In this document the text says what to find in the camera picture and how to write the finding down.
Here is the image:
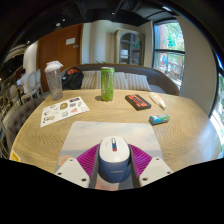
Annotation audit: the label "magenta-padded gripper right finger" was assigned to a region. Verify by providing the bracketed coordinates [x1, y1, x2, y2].
[128, 143, 174, 188]

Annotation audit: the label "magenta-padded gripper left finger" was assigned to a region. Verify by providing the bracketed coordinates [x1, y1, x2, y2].
[54, 143, 101, 189]

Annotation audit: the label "white and blue computer mouse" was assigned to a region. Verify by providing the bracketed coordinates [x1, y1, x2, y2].
[97, 135, 132, 184]

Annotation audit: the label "small teal pack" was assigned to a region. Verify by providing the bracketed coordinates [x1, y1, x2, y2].
[148, 113, 171, 126]

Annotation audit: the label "white sticker sheet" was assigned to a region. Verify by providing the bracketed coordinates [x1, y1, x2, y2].
[40, 96, 90, 128]

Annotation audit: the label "black and red flat box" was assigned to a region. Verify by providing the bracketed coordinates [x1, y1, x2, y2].
[124, 94, 152, 111]

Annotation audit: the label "white tube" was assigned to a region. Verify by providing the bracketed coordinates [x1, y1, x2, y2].
[148, 92, 167, 110]

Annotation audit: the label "striped cushion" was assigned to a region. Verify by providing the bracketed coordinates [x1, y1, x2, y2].
[124, 73, 152, 92]
[114, 71, 130, 90]
[80, 70, 103, 90]

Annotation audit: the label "green drink can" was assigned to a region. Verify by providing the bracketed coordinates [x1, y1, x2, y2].
[100, 66, 116, 102]

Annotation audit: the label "grey curved sofa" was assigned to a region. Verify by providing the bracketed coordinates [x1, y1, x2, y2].
[60, 63, 181, 97]

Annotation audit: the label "clear shaker bottle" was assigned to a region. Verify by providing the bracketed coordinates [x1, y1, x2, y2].
[44, 60, 64, 101]

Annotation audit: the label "tall side window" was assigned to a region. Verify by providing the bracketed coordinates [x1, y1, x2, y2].
[209, 49, 224, 148]

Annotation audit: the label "white dining chair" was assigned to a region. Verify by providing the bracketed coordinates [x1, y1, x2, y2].
[20, 69, 44, 101]

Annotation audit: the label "person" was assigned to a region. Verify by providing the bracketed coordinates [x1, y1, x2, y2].
[16, 68, 31, 94]

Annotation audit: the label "glass-front cabinet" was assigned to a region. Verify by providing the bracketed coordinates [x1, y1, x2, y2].
[113, 28, 146, 67]

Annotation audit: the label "black-framed window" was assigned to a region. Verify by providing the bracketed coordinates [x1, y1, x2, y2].
[152, 20, 186, 88]

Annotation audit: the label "brown wooden door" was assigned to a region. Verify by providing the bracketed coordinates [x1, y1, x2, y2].
[36, 23, 84, 93]

